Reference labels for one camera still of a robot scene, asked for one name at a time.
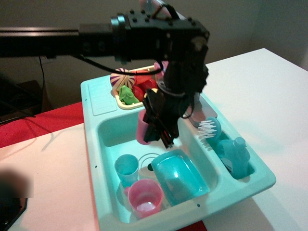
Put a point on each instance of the mint green toy sink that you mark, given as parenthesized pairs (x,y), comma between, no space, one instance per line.
(111,132)

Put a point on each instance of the red cloth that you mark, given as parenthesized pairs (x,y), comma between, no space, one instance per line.
(44,123)

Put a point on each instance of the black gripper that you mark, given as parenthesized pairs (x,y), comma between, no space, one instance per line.
(163,110)

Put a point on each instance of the teal dish brush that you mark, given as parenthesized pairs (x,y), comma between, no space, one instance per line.
(210,129)

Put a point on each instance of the white wall outlet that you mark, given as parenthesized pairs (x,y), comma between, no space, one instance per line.
(45,60)

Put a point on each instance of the blue toy soap bottle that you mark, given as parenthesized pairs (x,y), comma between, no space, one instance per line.
(235,156)

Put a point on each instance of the pink toy plates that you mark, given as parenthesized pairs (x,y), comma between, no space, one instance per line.
(163,69)

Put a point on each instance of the red toy apple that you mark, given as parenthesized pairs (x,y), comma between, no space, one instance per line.
(139,90)

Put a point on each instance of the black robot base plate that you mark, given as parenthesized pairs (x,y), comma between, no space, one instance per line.
(10,210)

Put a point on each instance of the blue cup in sink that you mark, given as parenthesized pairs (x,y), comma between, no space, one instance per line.
(127,168)

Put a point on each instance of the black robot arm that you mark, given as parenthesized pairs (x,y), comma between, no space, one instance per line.
(132,36)

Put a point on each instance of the pink mug in sink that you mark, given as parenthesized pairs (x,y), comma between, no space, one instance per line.
(145,197)

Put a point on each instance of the green toy vegetable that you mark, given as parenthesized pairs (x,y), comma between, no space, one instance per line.
(126,95)

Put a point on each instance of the orange red toy carrot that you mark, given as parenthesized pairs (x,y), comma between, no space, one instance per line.
(140,72)

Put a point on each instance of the small pink cup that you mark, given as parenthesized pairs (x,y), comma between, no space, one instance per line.
(141,128)

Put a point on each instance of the grey toy faucet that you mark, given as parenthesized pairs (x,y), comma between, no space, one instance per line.
(202,110)

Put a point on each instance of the teal rectangular tray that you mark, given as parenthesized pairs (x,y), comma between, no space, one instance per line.
(178,177)

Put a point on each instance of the purple striped toy onion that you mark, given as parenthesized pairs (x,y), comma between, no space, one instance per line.
(118,80)

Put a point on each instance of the cream dish rack basket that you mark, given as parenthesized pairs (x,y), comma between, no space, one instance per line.
(138,80)

